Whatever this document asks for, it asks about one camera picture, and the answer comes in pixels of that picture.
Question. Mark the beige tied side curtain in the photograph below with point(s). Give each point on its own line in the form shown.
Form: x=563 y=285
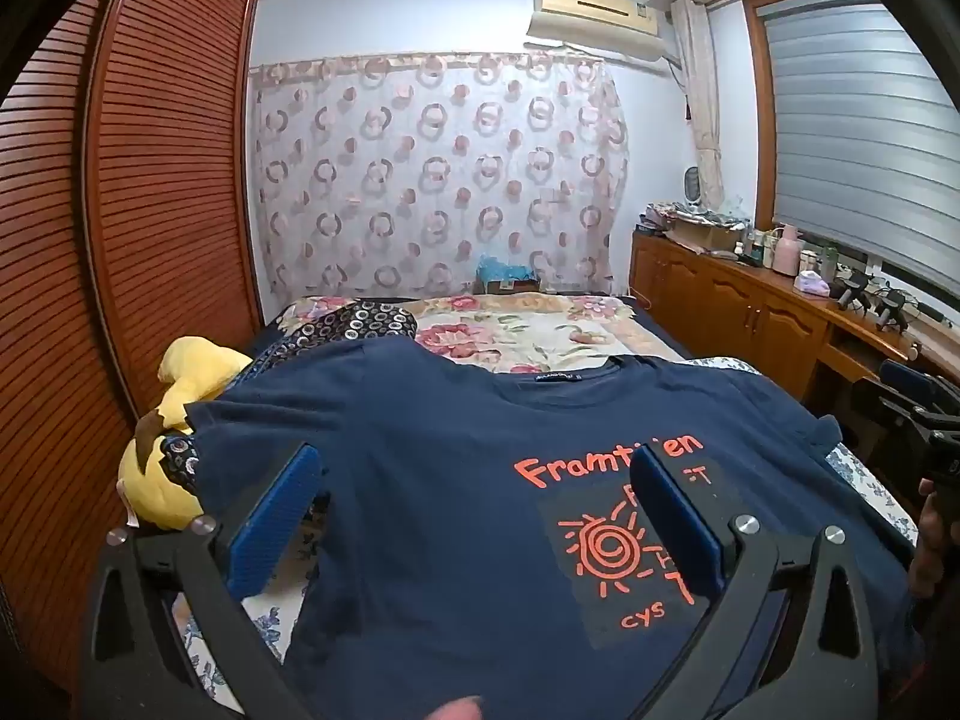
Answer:
x=701 y=90

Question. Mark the pink thermos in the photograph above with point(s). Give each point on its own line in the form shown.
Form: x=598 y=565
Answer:
x=786 y=251

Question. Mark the beige air conditioner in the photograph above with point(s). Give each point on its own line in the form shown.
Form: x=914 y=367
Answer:
x=596 y=19

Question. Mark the circle-patterned sheer curtain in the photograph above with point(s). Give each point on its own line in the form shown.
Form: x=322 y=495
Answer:
x=442 y=180

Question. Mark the person's right hand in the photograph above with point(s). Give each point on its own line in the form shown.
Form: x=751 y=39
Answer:
x=934 y=547

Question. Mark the purple pouch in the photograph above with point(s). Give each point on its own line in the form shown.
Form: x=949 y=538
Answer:
x=813 y=285

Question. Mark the black handheld device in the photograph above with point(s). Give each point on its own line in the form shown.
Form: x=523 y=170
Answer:
x=851 y=289
x=891 y=307

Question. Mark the grey window blind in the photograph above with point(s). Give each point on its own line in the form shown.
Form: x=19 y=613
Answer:
x=862 y=127

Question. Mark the small white fan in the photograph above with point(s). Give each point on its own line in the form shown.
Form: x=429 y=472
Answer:
x=697 y=186

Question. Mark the wooden louvred wardrobe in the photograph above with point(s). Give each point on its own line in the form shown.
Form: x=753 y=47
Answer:
x=150 y=202

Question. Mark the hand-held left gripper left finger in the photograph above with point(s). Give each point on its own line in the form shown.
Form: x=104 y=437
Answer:
x=274 y=517

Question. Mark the yellow plush toy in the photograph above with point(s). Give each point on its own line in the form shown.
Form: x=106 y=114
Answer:
x=191 y=371

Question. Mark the wooden side cabinet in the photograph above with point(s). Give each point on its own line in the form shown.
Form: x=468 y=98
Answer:
x=735 y=300

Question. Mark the blue crumpled item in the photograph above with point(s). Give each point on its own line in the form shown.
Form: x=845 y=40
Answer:
x=504 y=268

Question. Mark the person's left hand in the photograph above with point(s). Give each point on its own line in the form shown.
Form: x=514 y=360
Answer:
x=459 y=709

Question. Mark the navy blue printed t-shirt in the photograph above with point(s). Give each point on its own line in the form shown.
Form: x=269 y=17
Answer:
x=450 y=510

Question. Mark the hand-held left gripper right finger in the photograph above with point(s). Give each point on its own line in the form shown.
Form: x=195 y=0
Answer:
x=675 y=517

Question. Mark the cardboard box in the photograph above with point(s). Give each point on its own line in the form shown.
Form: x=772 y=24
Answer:
x=701 y=236

